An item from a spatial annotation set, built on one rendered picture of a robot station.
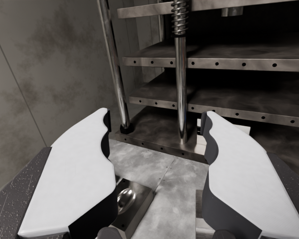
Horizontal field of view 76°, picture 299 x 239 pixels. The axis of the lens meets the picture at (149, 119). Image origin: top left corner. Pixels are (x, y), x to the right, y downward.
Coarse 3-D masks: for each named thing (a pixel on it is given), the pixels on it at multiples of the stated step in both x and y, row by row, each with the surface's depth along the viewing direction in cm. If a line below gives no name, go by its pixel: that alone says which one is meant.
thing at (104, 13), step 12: (96, 0) 97; (156, 0) 149; (108, 12) 99; (108, 24) 101; (108, 36) 104; (108, 48) 107; (108, 60) 112; (120, 72) 115; (120, 84) 118; (120, 96) 121; (120, 108) 125
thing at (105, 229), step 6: (102, 228) 5; (108, 228) 5; (114, 228) 5; (102, 234) 5; (108, 234) 5; (114, 234) 5; (120, 234) 5; (216, 234) 5; (222, 234) 5; (228, 234) 5
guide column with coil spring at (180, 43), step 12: (180, 0) 80; (180, 12) 83; (180, 48) 90; (180, 60) 93; (180, 72) 96; (180, 84) 99; (180, 96) 102; (180, 108) 106; (180, 120) 110; (180, 132) 114
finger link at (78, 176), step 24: (96, 120) 10; (72, 144) 8; (96, 144) 8; (48, 168) 7; (72, 168) 7; (96, 168) 7; (48, 192) 6; (72, 192) 6; (96, 192) 6; (48, 216) 5; (72, 216) 6; (96, 216) 6
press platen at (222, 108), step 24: (168, 72) 164; (192, 72) 157; (216, 72) 150; (240, 72) 145; (264, 72) 139; (288, 72) 134; (144, 96) 123; (168, 96) 119; (192, 96) 115; (216, 96) 112; (240, 96) 108; (264, 96) 105; (288, 96) 102; (264, 120) 92; (288, 120) 87
